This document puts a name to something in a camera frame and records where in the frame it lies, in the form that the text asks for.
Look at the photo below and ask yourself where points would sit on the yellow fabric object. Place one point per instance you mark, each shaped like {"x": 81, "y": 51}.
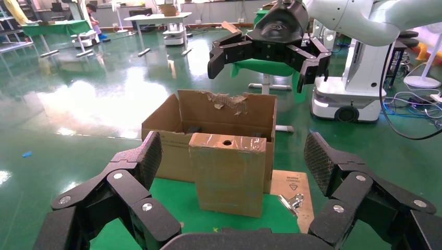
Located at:
{"x": 15, "y": 10}

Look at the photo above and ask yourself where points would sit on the white wheeled robot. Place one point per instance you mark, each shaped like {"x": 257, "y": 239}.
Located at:
{"x": 362, "y": 69}

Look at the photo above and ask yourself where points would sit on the small brown cardboard box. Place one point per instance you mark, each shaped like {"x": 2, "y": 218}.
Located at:
{"x": 228, "y": 172}

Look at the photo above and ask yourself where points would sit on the person in dark cap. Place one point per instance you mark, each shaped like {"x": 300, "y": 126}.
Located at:
{"x": 93, "y": 19}

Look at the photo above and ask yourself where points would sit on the large open cardboard carton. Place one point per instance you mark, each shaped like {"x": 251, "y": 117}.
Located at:
{"x": 193, "y": 110}

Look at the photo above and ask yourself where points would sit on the brown cardboard sheet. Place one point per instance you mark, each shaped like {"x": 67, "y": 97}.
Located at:
{"x": 300, "y": 186}

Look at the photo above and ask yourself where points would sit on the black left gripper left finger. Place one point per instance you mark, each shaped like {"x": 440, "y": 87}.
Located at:
{"x": 145, "y": 162}

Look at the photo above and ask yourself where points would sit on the silver metal binder clip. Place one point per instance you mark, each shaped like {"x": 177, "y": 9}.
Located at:
{"x": 290, "y": 204}

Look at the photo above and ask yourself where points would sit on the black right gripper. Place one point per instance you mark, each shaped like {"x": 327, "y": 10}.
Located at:
{"x": 279, "y": 31}

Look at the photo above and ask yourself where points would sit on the green table cloth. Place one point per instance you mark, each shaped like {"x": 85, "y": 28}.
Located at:
{"x": 172, "y": 200}

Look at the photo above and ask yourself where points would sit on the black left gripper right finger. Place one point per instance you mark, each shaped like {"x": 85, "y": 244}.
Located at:
{"x": 317, "y": 162}

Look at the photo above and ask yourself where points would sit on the cardboard box on desk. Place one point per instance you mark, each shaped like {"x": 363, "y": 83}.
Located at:
{"x": 169, "y": 10}

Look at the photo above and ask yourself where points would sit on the white desk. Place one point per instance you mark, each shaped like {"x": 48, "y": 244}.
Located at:
{"x": 155, "y": 18}

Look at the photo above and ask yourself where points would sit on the metal shelf rack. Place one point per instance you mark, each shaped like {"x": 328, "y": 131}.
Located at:
{"x": 10, "y": 34}

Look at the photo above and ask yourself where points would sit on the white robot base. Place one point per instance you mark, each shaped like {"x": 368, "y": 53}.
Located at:
{"x": 84, "y": 39}
{"x": 173, "y": 34}

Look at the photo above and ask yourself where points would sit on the long green covered table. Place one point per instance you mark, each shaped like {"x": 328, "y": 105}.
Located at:
{"x": 55, "y": 27}

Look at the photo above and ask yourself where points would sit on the white pedestal fan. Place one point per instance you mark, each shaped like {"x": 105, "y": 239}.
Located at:
{"x": 426, "y": 69}
{"x": 119, "y": 17}

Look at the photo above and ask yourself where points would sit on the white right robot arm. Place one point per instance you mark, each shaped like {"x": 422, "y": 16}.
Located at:
{"x": 345, "y": 17}

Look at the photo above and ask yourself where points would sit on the black round stool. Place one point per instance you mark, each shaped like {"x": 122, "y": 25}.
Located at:
{"x": 409, "y": 34}
{"x": 407, "y": 43}

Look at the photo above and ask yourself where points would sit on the small blue scrap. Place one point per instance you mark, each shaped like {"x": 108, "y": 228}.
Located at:
{"x": 27, "y": 154}

